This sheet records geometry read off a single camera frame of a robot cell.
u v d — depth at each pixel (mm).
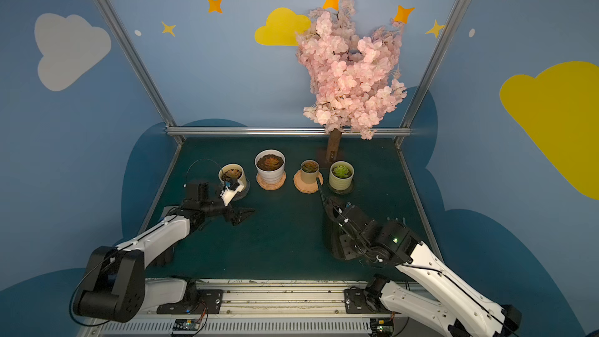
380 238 470
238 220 769
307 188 1038
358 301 749
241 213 759
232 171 988
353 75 628
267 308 735
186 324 718
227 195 751
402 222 931
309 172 1009
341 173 988
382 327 719
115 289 416
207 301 745
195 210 679
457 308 399
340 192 1013
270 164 995
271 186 1042
